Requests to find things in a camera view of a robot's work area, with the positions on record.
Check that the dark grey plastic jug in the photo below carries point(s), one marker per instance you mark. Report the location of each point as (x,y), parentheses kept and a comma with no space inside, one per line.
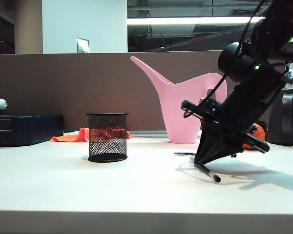
(286,122)

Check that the brown desk partition panel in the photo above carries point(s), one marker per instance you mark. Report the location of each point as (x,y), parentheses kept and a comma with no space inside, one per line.
(63,85)

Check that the pink plastic watering can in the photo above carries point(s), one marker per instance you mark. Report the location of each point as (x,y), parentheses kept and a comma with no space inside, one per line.
(178,109)

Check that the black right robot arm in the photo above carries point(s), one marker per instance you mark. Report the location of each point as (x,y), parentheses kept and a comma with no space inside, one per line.
(254,92)

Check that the clear black-ink gel pen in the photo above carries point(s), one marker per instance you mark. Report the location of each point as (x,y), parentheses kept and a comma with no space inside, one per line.
(184,154)
(210,173)

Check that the silver wall plate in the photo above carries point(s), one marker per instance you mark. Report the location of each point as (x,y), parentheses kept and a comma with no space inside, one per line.
(83,45)

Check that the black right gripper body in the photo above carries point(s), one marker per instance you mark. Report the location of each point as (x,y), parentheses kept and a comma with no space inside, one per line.
(224,122)

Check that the black mesh pen basket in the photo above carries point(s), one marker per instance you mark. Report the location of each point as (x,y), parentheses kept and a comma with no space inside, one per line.
(107,151)

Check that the person in light shirt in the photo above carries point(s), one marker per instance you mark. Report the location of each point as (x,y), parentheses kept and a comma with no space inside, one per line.
(291,74)

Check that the orange microfibre cloth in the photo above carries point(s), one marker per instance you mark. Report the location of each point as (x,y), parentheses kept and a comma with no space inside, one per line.
(70,137)

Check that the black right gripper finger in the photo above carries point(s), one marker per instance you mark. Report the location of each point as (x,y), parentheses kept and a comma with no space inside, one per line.
(222,148)
(203,146)

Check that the silver aluminium desk rail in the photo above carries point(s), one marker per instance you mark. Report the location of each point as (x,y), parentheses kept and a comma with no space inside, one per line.
(149,133)

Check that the orange ball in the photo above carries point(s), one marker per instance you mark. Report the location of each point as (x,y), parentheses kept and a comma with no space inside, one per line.
(258,135)

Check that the black plastic tool case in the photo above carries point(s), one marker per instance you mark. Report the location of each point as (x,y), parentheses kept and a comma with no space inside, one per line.
(24,129)

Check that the long ceiling light strip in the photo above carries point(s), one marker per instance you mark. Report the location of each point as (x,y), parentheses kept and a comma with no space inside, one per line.
(185,20)

